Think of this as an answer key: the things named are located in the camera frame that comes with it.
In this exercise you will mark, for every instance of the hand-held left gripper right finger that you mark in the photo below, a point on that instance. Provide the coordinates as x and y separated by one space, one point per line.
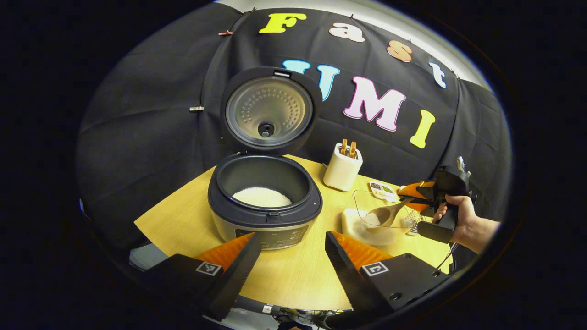
343 270

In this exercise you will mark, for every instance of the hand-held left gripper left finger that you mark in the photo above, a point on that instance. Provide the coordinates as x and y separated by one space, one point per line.
238 268

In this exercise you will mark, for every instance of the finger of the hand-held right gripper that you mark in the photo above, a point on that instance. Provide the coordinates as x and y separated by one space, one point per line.
419 205
417 188

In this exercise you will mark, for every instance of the wooden spoon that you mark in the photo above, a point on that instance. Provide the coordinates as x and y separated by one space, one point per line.
383 217

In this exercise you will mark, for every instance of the dark grey rice cooker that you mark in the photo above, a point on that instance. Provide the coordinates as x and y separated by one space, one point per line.
266 215

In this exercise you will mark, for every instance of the white divided bean dish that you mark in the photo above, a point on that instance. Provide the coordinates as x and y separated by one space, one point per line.
384 191

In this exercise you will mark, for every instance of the toasted bread slice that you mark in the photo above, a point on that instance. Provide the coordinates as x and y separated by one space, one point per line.
353 150
343 146

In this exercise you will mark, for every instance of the white toaster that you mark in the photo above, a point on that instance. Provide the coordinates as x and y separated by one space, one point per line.
341 172

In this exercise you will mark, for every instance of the black backdrop cloth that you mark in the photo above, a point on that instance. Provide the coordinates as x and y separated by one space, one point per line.
137 137

